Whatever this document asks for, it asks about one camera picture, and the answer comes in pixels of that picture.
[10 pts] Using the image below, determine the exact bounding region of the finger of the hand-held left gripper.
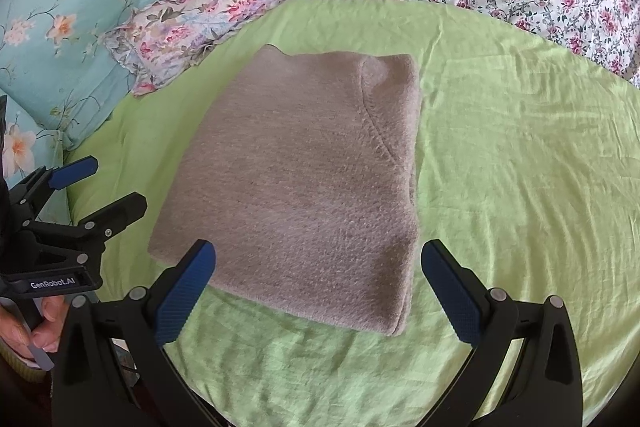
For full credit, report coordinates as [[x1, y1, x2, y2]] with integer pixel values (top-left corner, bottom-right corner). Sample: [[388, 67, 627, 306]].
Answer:
[[30, 192, 148, 268], [7, 156, 99, 228]]

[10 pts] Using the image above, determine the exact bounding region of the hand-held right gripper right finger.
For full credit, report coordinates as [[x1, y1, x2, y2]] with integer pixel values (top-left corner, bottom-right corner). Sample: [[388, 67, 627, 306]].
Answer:
[[421, 238, 585, 427]]

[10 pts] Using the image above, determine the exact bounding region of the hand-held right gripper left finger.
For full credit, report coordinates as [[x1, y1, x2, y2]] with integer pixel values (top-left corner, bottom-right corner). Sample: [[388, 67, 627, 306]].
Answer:
[[50, 238, 236, 427]]

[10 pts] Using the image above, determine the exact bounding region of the beige knit sweater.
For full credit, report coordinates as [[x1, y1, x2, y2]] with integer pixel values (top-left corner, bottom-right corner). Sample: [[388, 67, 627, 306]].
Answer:
[[147, 44, 422, 338]]

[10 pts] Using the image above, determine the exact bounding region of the person's left hand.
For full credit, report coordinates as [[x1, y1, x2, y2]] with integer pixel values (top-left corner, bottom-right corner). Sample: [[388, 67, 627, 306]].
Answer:
[[0, 294, 68, 363]]

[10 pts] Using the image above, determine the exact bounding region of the teal floral pillow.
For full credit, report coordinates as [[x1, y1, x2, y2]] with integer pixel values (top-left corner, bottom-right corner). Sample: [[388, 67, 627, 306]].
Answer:
[[0, 0, 223, 218]]

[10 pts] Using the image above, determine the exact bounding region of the green bed sheet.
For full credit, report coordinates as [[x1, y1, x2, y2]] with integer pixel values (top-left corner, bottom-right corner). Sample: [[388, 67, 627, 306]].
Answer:
[[62, 0, 640, 427]]

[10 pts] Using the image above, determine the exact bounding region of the small ruffled floral pillow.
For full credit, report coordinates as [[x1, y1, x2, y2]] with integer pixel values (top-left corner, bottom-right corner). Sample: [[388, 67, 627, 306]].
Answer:
[[104, 0, 296, 98]]

